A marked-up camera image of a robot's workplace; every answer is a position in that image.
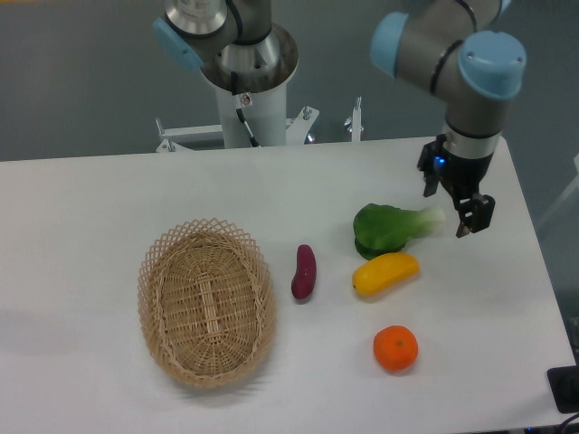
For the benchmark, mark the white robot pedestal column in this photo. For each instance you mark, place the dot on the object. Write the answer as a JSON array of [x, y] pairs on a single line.
[[264, 113]]

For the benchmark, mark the yellow mango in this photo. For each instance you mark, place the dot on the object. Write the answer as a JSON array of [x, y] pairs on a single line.
[[384, 272]]

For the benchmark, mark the green bok choy vegetable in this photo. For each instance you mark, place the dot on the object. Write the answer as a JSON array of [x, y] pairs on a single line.
[[381, 229]]

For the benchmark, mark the white bracket with bolt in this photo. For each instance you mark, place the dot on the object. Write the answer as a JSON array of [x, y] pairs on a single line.
[[353, 125]]

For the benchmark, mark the black device at edge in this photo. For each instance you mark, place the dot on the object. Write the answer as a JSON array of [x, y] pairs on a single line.
[[563, 383]]

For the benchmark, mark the woven wicker basket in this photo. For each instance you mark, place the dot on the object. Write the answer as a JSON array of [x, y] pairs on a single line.
[[206, 303]]

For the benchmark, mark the white metal base frame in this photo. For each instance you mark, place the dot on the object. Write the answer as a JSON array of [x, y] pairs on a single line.
[[190, 135]]

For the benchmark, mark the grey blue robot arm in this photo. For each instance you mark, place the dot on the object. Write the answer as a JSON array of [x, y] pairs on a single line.
[[448, 51]]

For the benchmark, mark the purple sweet potato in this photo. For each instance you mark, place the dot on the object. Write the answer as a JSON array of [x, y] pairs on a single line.
[[304, 279]]

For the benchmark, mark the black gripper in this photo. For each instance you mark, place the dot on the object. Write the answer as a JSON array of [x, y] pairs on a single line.
[[460, 163]]

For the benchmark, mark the orange tangerine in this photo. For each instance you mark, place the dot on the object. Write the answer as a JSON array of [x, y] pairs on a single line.
[[395, 348]]

